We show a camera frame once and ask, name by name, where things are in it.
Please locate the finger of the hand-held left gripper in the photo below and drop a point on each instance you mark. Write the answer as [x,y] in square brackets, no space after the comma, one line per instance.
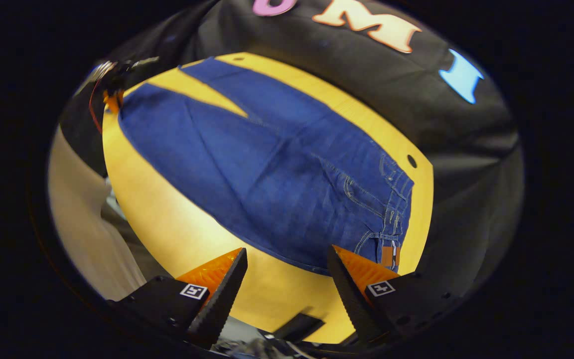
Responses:
[112,101]

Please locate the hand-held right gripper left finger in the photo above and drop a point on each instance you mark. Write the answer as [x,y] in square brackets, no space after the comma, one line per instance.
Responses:
[222,299]

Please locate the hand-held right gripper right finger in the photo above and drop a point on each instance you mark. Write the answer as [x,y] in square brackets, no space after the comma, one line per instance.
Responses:
[349,299]

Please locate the blue denim jeans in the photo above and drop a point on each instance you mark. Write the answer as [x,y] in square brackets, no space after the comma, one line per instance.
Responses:
[277,169]

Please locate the black flat bar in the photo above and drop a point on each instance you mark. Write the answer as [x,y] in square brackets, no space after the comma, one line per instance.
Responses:
[297,326]

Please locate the person's light clothing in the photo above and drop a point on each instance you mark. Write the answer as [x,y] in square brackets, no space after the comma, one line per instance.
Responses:
[92,234]

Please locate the black backdrop cloth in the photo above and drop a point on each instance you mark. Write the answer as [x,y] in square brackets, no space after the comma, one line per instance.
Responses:
[416,124]

